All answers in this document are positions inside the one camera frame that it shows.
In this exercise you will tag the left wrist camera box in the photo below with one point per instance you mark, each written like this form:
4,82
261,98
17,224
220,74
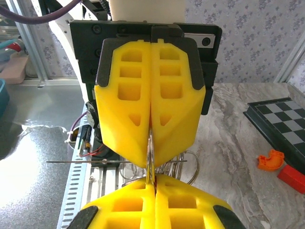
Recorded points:
147,9

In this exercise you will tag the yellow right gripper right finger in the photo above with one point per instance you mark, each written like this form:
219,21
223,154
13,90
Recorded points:
190,212

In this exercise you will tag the beige box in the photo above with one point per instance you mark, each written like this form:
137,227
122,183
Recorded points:
12,71

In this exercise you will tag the aluminium corner post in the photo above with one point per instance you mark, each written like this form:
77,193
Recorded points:
289,60

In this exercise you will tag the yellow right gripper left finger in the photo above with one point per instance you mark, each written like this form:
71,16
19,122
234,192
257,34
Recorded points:
124,212

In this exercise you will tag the black and grey chessboard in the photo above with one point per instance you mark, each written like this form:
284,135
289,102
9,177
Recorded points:
281,124

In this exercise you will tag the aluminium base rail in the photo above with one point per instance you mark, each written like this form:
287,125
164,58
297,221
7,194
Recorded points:
104,181

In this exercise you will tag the shiny metal sheet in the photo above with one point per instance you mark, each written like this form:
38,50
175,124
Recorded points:
35,107

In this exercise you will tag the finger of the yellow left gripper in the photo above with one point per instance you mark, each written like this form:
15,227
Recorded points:
114,112
181,107

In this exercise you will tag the aluminium frame post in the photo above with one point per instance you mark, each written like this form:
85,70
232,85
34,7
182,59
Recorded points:
31,52

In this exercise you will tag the red plastic block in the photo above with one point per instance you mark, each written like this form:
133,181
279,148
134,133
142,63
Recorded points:
293,177

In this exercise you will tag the orange curved plastic piece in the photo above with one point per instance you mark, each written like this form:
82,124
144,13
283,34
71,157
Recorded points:
269,164

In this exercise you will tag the small controller board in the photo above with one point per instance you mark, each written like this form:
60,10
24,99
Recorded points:
85,143

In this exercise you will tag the teal bowl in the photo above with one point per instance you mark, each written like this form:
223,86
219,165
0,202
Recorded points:
3,100

